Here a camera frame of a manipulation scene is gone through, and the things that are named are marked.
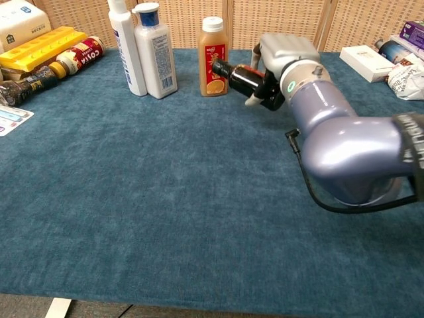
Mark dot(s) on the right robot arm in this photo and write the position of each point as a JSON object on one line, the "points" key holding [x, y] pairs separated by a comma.
{"points": [[348, 145]]}

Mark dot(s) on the yellow plastic hole tray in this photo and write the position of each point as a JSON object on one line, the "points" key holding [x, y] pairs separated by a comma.
{"points": [[39, 49]]}

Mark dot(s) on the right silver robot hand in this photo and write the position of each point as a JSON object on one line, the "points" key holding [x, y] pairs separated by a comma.
{"points": [[288, 49]]}

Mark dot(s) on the toothbrush blister pack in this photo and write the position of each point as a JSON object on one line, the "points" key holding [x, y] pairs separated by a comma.
{"points": [[11, 119]]}

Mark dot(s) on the white cardboard box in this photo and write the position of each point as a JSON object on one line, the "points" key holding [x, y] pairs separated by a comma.
{"points": [[364, 63]]}

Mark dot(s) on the crumpled white packet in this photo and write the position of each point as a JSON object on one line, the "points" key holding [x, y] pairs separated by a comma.
{"points": [[407, 83]]}

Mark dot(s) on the orange juice bottle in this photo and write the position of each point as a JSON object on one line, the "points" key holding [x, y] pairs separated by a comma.
{"points": [[207, 43]]}

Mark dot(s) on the purple tissue pack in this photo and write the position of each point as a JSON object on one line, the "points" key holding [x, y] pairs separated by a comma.
{"points": [[414, 36]]}

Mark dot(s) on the wicker folding screen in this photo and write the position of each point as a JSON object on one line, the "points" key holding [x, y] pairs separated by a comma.
{"points": [[281, 16]]}

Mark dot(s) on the blue cloth table mat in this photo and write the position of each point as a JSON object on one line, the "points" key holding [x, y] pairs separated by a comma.
{"points": [[149, 198]]}

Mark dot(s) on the tall white plastic bottle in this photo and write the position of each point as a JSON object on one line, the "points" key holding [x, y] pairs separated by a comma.
{"points": [[127, 49]]}

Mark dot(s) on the red Costa coffee bottle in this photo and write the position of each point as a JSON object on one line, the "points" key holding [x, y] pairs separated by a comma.
{"points": [[83, 54]]}

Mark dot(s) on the white table leg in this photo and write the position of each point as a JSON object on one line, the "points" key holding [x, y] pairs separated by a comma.
{"points": [[58, 308]]}

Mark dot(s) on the white tissue pack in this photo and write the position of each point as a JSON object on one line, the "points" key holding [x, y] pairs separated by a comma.
{"points": [[21, 23]]}

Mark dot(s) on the dark blue can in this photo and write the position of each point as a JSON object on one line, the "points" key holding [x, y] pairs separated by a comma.
{"points": [[392, 51]]}

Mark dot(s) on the dark glass sauce bottle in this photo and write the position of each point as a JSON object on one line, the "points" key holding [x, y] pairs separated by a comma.
{"points": [[243, 81]]}

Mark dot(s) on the white bottle with blue cap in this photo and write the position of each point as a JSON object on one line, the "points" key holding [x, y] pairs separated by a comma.
{"points": [[157, 59]]}

